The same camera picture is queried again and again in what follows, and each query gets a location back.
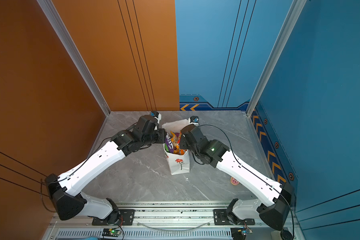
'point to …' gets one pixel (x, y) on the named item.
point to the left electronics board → (111, 232)
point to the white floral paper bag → (177, 164)
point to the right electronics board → (245, 231)
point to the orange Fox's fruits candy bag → (175, 139)
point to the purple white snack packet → (169, 142)
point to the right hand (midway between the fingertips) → (181, 137)
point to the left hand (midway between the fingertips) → (168, 132)
